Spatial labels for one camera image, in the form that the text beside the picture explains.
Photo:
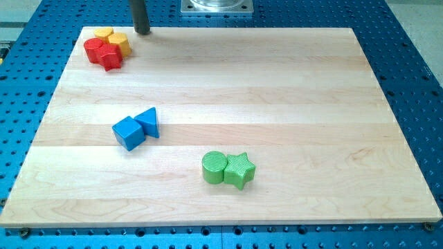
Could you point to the green cylinder block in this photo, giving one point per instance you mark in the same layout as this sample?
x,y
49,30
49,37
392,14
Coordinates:
x,y
213,166

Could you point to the green star block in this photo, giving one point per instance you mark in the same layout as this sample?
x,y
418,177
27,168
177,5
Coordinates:
x,y
239,170

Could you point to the blue triangle block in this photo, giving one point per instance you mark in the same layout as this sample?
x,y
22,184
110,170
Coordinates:
x,y
149,122

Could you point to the blue cube block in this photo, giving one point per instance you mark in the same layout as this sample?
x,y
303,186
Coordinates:
x,y
128,133

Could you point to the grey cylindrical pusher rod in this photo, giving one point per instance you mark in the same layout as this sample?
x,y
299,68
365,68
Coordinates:
x,y
139,16

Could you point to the red star block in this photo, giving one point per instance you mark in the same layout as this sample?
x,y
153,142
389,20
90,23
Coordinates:
x,y
109,56

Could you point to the yellow hexagon block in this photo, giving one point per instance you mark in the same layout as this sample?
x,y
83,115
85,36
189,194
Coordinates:
x,y
121,40

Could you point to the yellow cylinder block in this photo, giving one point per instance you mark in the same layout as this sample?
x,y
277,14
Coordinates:
x,y
103,33

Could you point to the red cylinder block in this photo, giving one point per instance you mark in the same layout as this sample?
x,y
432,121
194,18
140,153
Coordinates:
x,y
91,47

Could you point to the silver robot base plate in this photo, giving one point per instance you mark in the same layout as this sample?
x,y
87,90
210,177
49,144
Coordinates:
x,y
217,6

